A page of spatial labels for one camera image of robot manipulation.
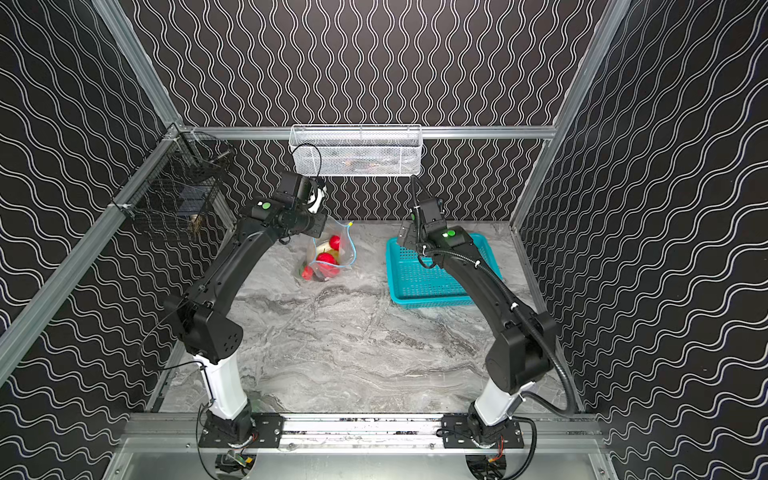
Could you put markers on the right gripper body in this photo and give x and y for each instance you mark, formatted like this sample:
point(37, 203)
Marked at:
point(407, 237)

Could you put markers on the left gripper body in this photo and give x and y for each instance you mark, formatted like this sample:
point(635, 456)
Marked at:
point(315, 224)

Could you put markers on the teal plastic basket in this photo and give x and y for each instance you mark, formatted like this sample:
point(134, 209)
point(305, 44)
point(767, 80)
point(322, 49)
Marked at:
point(412, 286)

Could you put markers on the red toy tomato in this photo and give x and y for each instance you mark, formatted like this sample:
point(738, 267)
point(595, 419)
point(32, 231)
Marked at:
point(335, 242)
point(327, 264)

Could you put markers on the clear zip top bag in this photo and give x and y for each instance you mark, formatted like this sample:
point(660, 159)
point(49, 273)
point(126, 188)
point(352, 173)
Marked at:
point(347, 254)

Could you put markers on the orange red toy pepper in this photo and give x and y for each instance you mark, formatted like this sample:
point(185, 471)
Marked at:
point(307, 273)

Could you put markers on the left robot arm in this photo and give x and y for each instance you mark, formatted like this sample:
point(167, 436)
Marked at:
point(199, 317)

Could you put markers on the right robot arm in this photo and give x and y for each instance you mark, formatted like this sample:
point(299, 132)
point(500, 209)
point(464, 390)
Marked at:
point(524, 347)

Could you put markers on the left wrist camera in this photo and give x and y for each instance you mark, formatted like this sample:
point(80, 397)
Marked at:
point(318, 197)

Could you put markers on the white mesh wall basket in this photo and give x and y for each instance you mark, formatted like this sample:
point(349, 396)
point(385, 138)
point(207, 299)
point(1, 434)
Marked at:
point(357, 150)

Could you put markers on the black wire wall basket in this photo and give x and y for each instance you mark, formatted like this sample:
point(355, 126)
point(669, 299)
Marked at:
point(182, 193)

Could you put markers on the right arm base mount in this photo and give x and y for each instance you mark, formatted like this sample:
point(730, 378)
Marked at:
point(483, 433)

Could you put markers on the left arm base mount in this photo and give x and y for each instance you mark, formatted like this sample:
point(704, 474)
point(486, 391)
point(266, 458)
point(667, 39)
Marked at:
point(248, 430)

